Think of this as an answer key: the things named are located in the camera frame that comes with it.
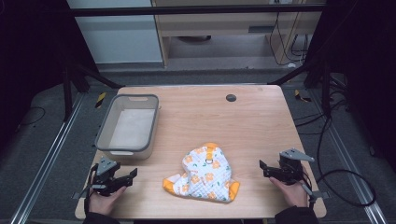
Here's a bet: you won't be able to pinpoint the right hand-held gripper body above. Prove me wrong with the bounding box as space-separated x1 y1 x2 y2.
273 147 331 202

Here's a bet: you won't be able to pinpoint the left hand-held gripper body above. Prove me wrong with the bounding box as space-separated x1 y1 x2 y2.
72 156 126 200

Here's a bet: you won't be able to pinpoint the person's right hand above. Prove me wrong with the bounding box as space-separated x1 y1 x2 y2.
268 175 310 208

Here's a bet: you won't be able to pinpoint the person's left hand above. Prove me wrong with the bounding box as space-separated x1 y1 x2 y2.
88 185 127 217

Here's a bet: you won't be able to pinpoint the grey plastic basket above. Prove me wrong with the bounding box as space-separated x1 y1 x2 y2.
93 93 161 162

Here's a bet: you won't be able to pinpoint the white orange floral pet garment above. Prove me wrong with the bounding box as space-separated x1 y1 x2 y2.
162 142 241 204

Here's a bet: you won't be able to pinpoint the yellow black striped tape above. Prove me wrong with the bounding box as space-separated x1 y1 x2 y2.
94 91 107 109
293 89 312 104

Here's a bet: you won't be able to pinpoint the black metal stand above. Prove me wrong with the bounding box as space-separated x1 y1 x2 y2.
268 58 333 119
61 61 125 123

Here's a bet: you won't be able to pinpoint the black curtain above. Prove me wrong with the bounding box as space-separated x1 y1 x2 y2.
0 0 98 150
304 0 396 174

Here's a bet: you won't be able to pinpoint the white cabinet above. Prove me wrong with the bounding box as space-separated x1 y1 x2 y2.
66 0 163 65

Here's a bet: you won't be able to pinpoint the light wooden shelf unit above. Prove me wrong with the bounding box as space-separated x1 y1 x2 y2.
150 0 327 68

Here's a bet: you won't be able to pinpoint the black horizontal bar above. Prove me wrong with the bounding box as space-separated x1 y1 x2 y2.
68 4 327 17

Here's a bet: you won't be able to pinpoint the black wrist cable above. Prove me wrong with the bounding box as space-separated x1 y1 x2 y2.
83 163 98 217

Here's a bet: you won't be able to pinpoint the aluminium floor rail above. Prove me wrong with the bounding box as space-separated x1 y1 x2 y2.
8 92 86 224
310 89 390 224

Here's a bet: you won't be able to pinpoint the long black floor cable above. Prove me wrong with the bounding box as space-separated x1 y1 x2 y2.
293 105 377 208

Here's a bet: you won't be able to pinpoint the thin black floor cable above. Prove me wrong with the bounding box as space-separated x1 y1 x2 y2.
18 105 47 127

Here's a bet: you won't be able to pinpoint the hanging black cables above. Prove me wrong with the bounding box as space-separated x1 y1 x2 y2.
268 12 310 67

